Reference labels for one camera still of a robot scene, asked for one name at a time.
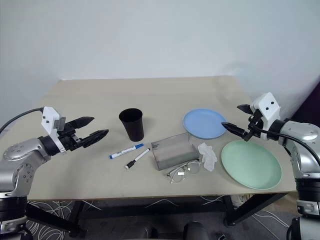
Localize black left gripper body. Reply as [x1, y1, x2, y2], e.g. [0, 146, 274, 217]
[57, 124, 86, 152]

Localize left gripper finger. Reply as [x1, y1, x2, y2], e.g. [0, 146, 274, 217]
[81, 128, 110, 149]
[64, 116, 96, 131]

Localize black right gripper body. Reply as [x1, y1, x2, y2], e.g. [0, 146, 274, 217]
[242, 109, 263, 142]

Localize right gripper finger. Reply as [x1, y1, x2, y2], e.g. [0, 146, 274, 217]
[236, 104, 254, 115]
[221, 122, 247, 138]

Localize white tissue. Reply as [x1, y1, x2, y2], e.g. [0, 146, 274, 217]
[197, 142, 218, 172]

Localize black-capped white marker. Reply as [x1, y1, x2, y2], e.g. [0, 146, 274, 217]
[125, 148, 151, 170]

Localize blue-capped white marker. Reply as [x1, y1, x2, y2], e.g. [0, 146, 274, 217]
[108, 143, 145, 160]

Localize blue plate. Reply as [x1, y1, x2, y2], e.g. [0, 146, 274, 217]
[182, 108, 228, 140]

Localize black plastic cup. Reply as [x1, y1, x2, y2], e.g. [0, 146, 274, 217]
[118, 107, 145, 142]

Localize green plate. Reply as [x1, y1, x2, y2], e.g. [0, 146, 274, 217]
[220, 139, 283, 190]

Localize thin-framed eyeglasses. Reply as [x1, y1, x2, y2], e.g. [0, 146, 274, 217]
[164, 161, 202, 185]

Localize grey translucent plastic box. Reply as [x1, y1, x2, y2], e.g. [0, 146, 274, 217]
[150, 132, 200, 172]

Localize grey carpet with white lines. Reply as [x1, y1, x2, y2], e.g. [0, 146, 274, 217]
[26, 194, 301, 240]

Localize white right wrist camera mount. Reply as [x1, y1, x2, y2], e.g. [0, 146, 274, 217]
[249, 92, 281, 140]

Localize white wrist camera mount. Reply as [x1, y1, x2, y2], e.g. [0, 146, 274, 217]
[41, 106, 68, 154]
[249, 92, 281, 140]

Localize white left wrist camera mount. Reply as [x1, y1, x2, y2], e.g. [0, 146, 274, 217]
[41, 106, 68, 154]

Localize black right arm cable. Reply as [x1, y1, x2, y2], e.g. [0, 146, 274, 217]
[251, 126, 320, 163]

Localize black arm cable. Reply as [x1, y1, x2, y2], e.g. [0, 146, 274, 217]
[0, 107, 44, 135]
[251, 126, 320, 163]

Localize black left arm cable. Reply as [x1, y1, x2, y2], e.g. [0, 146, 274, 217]
[0, 107, 44, 135]

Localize black metal table frame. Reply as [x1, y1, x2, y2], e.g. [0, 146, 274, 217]
[26, 192, 291, 238]

